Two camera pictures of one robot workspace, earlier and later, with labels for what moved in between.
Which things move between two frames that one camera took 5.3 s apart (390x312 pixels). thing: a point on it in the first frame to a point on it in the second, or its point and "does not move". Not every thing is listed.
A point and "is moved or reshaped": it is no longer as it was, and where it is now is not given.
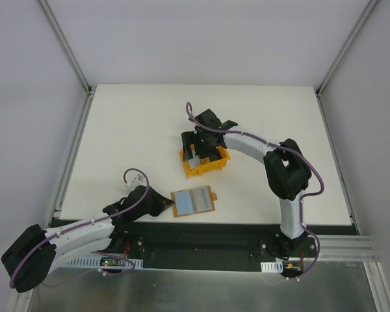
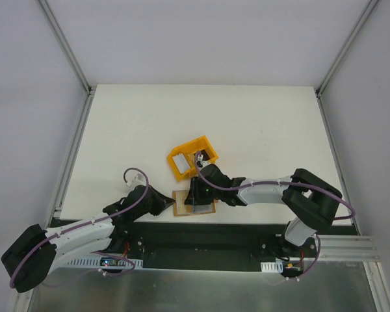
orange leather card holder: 193,201 does not move
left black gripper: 155,205 does not move
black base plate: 222,246 does not move
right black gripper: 199,142 to 193,194
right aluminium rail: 346,248 does not move
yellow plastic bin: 207,165 is moved or reshaped
